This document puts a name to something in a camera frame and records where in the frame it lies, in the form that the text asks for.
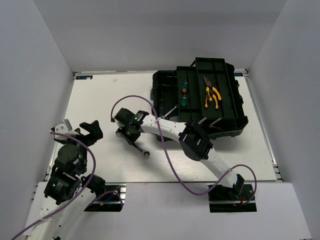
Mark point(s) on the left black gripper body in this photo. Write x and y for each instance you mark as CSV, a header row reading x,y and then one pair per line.
x,y
90,138

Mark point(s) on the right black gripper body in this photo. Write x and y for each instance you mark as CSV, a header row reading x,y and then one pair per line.
x,y
132,136

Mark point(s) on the long silver combination wrench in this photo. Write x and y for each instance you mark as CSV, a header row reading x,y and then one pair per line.
x,y
143,152

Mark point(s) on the green orange stubby screwdriver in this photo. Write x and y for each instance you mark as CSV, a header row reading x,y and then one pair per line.
x,y
184,88

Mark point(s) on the black plastic toolbox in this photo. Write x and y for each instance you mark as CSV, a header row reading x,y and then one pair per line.
x,y
214,100

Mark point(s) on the yellow needle-nose pliers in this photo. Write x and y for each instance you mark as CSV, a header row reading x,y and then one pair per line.
x,y
211,90
210,97

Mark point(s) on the short silver combination wrench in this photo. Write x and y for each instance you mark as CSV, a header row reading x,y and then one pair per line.
x,y
170,111

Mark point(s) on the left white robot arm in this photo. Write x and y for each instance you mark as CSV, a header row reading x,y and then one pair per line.
x,y
70,188

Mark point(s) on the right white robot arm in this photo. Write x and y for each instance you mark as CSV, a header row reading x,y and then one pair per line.
x,y
194,141

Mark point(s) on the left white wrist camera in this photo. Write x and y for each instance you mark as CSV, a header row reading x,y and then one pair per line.
x,y
64,127

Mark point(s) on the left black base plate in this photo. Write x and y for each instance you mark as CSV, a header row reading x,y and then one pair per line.
x,y
108,198

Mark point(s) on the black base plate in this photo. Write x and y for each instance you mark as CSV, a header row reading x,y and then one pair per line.
x,y
108,198
220,201

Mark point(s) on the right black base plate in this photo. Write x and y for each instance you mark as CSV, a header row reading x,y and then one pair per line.
x,y
220,201

